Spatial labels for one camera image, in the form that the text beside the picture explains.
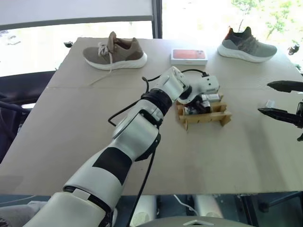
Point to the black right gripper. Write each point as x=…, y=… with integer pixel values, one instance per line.
x=300, y=123

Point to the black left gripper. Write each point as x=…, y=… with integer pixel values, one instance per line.
x=197, y=98

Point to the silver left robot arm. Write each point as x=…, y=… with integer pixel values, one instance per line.
x=135, y=127

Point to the brown cardboard table cover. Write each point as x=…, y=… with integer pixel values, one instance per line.
x=71, y=113

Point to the small wooden rack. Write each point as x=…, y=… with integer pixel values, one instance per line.
x=203, y=117

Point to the black table clamp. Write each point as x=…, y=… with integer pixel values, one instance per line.
x=293, y=49
x=68, y=43

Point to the white phone box red print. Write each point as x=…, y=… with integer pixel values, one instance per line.
x=189, y=55

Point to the grey knit sneaker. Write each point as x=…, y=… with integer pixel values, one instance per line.
x=248, y=47

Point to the brown knit sneaker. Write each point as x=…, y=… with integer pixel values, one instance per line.
x=123, y=56

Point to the white cylindrical leg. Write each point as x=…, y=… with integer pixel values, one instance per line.
x=208, y=205
x=144, y=210

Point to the grey roller blind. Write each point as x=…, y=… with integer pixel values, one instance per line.
x=75, y=10

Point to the dark chair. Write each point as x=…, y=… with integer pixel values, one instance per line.
x=14, y=104

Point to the grey cloth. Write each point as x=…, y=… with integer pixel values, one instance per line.
x=16, y=214

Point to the small silver camera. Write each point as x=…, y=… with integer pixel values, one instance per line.
x=211, y=97

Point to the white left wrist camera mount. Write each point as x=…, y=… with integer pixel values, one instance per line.
x=209, y=85

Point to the dark window frame post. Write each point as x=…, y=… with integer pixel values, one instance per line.
x=157, y=19

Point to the black metal frame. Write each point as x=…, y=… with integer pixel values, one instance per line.
x=272, y=205

